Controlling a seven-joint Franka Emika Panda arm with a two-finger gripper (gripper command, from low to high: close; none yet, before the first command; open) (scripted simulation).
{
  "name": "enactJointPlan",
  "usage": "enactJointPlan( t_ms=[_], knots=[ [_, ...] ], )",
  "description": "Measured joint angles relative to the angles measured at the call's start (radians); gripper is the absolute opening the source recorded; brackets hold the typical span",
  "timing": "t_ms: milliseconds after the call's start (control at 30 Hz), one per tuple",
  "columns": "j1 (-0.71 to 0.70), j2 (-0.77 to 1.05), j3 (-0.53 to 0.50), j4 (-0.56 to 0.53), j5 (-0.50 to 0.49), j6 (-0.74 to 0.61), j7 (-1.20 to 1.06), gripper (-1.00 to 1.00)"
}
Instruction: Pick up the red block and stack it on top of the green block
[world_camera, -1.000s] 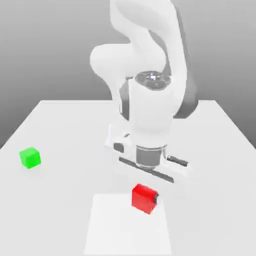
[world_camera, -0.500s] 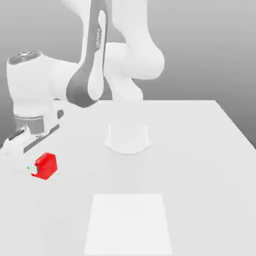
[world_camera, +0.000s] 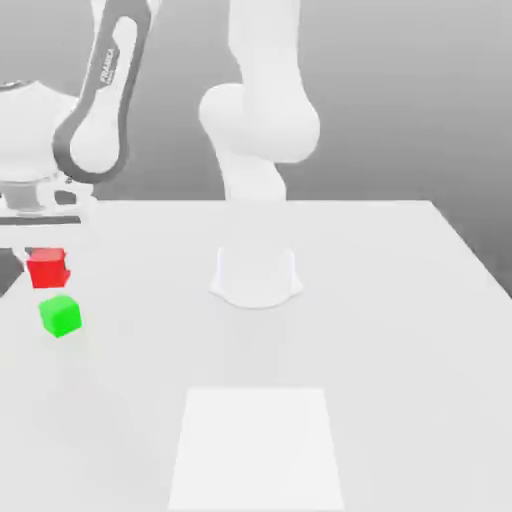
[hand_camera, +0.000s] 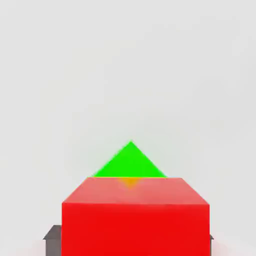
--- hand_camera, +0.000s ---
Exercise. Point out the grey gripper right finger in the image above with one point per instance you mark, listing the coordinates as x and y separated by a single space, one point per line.
211 246

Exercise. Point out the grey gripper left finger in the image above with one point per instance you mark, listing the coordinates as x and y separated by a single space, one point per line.
53 242

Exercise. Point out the small red cube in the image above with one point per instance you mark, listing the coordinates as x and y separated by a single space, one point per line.
136 224

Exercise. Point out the small green cube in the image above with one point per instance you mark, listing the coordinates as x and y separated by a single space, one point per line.
131 162

